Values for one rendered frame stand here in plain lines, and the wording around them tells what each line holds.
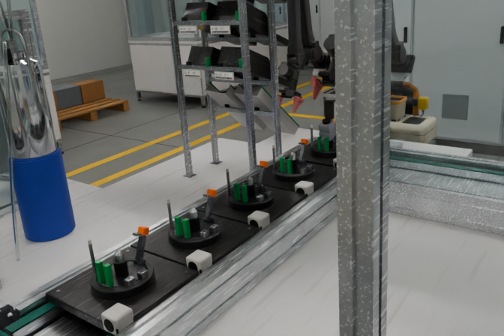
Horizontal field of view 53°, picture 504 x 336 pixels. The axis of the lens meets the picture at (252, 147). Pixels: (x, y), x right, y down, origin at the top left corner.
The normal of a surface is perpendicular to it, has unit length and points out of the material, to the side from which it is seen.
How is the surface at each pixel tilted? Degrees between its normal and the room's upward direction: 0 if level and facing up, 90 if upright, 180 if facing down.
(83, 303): 0
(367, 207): 90
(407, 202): 90
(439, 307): 0
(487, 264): 0
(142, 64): 90
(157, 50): 90
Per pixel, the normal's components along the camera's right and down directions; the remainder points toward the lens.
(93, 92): 0.81, 0.13
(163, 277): -0.07, -0.95
